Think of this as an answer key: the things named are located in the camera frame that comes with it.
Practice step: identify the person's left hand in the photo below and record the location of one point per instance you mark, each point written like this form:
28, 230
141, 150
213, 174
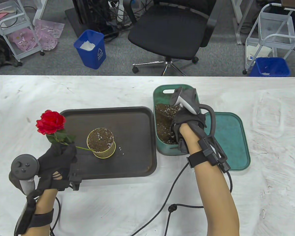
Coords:
56, 160

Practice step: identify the person's right hand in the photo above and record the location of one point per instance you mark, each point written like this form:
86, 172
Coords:
189, 118

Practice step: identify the brown potting mix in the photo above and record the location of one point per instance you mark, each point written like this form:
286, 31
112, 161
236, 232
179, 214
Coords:
100, 139
164, 120

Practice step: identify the red artificial rose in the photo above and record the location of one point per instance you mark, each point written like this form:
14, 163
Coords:
50, 121

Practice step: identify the person's left forearm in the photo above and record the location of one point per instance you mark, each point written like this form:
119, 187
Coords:
45, 201

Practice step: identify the person's right forearm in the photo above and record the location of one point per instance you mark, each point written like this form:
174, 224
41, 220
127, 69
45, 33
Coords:
213, 196

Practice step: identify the grey handheld controller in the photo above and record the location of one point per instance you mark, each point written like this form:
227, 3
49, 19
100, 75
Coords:
186, 100
22, 166

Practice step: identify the green plastic bin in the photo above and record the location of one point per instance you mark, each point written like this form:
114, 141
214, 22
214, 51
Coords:
162, 97

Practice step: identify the yellow ribbed flower pot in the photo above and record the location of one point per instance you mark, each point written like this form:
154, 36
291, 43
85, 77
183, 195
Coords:
103, 154

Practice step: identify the green plastic bin lid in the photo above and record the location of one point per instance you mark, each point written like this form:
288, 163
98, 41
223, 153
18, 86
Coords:
233, 142

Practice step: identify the dark brown plastic tray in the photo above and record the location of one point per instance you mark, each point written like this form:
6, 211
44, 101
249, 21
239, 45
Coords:
132, 137

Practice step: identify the black office chair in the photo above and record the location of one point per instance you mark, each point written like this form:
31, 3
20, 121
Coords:
167, 34

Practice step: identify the blue waste bin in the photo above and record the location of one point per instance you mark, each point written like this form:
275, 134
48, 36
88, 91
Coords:
91, 55
270, 67

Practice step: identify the white crumpled paper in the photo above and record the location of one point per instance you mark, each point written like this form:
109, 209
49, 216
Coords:
87, 46

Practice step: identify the pink plastic bag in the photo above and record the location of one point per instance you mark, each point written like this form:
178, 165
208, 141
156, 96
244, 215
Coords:
23, 39
49, 34

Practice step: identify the black floor mat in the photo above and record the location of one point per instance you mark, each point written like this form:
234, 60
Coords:
72, 22

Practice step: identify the black computer tower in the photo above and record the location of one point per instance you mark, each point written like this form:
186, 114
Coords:
91, 12

